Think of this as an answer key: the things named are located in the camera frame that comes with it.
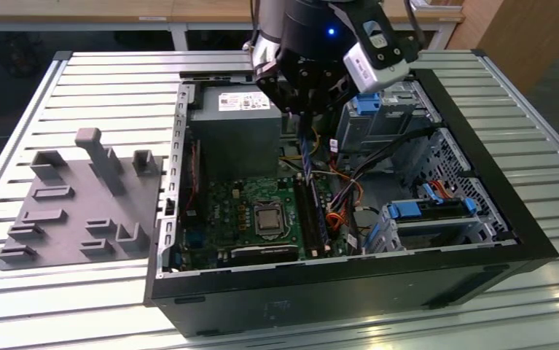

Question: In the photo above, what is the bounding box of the blue wire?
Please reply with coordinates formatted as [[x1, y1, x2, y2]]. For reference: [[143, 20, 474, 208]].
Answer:
[[421, 183, 444, 204]]

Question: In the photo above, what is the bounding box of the perforated metal drive cage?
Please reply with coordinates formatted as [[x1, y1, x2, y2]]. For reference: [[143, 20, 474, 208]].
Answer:
[[389, 127, 522, 252]]

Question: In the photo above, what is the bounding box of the hard disk in blue carrier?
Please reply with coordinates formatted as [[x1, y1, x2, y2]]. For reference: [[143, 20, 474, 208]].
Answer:
[[384, 196, 479, 222]]

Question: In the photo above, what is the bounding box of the black RAM slot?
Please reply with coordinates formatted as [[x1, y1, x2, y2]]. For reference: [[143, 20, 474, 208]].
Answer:
[[292, 174, 316, 259]]

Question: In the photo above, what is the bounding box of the blue RAM stick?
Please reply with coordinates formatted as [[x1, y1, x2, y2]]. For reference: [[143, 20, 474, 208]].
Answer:
[[297, 112, 320, 185]]

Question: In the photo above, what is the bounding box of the wooden cabinet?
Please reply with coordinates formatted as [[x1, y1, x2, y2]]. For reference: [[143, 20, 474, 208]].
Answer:
[[446, 0, 559, 94]]

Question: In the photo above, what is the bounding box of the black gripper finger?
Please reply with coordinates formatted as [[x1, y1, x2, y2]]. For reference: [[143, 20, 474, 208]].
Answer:
[[307, 71, 356, 122], [253, 70, 309, 118]]

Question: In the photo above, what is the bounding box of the round grey fan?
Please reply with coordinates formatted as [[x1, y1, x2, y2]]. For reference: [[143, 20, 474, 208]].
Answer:
[[353, 206, 385, 231]]

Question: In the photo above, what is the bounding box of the blue drive bay latch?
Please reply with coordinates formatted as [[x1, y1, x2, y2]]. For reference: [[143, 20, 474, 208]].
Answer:
[[353, 93, 381, 116]]

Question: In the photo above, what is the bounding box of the wooden workbench white frame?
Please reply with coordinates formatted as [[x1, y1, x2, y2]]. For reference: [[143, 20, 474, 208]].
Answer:
[[0, 0, 464, 51]]

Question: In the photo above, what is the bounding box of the grey power supply box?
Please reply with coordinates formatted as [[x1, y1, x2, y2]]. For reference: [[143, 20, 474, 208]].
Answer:
[[188, 85, 285, 179]]

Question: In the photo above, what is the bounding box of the silver CPU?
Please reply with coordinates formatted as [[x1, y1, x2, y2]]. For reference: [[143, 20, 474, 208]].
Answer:
[[255, 210, 284, 234]]

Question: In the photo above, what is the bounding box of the orange flat wire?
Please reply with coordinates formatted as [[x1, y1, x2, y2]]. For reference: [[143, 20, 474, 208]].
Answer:
[[432, 179, 460, 201]]

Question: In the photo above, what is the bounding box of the orange wire bundle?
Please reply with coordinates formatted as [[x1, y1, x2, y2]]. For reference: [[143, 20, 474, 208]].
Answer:
[[324, 212, 353, 233]]

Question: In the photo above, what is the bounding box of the blue plastic carrier rail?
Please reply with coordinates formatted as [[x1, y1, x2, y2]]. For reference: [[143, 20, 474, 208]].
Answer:
[[361, 220, 383, 255]]

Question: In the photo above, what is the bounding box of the metal CPU socket cover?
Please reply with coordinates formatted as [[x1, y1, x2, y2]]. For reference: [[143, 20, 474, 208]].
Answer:
[[252, 199, 288, 240]]

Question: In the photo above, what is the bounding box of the metal optical drive cage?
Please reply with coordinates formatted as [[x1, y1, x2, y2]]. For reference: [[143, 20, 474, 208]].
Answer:
[[335, 78, 443, 154]]

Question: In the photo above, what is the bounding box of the black cable bundle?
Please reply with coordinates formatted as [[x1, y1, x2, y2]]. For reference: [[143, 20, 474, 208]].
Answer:
[[329, 125, 439, 179]]

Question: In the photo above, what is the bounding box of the black PC case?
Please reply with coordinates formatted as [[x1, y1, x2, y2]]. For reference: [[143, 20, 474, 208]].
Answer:
[[141, 67, 559, 338]]

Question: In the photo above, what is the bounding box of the black graphics card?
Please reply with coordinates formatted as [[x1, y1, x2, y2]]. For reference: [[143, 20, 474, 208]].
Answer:
[[229, 243, 299, 264]]

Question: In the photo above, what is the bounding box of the green motherboard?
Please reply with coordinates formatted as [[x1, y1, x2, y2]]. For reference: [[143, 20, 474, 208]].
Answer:
[[176, 174, 357, 273]]

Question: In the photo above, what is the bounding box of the grey parts rack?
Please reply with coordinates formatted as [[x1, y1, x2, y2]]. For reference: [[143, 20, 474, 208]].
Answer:
[[0, 127, 171, 271]]

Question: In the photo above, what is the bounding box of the multicolour wire bundle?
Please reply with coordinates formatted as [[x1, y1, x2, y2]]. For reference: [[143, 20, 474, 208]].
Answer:
[[329, 171, 367, 216]]

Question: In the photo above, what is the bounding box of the yellow wire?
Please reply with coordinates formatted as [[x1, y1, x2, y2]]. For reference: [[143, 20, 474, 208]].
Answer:
[[280, 125, 321, 162]]

